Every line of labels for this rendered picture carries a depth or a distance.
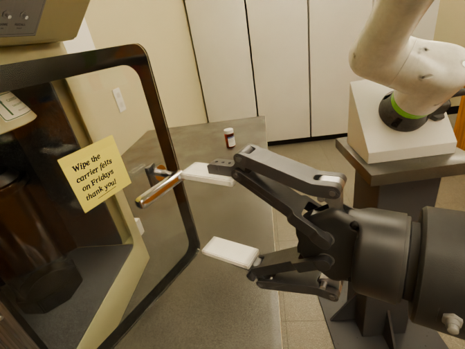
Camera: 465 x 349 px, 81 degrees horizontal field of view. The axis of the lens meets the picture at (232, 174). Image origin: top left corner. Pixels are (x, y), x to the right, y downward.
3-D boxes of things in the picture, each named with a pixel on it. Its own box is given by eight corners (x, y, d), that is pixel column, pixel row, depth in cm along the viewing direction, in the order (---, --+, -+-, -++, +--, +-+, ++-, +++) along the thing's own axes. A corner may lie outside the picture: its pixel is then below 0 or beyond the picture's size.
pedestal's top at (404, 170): (415, 136, 110) (417, 126, 108) (479, 172, 81) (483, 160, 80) (335, 147, 112) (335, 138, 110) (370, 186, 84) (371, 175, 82)
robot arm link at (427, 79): (390, 73, 87) (423, 25, 68) (441, 92, 83) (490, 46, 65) (374, 106, 84) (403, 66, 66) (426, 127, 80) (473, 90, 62)
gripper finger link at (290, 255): (334, 230, 27) (342, 241, 27) (259, 252, 35) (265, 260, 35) (324, 257, 24) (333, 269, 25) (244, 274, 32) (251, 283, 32)
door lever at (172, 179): (121, 207, 39) (115, 192, 38) (166, 175, 46) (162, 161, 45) (146, 215, 36) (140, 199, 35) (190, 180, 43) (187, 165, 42)
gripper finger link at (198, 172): (232, 188, 27) (231, 181, 27) (180, 179, 31) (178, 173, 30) (247, 173, 29) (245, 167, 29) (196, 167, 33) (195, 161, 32)
